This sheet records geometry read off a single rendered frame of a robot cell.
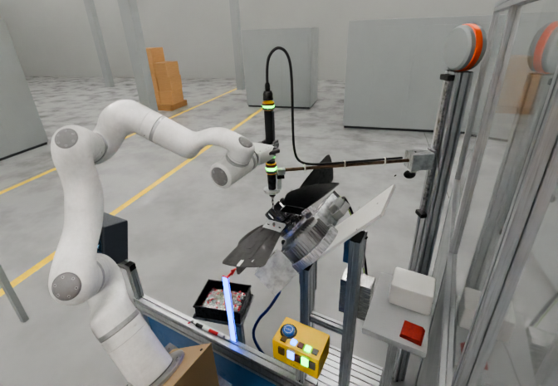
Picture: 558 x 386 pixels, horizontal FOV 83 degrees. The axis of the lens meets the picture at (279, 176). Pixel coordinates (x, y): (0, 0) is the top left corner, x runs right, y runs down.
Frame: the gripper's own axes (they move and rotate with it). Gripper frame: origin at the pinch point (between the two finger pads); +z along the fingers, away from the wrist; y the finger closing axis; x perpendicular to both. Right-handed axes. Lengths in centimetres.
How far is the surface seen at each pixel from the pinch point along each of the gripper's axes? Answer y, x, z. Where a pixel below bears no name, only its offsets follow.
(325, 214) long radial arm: 13, -45, 28
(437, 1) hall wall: -39, 98, 1231
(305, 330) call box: 30, -49, -34
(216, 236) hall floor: -134, -157, 107
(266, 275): 1, -57, -11
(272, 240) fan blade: 4.2, -37.9, -9.1
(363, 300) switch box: 38, -81, 18
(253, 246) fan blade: -1.4, -38.6, -14.9
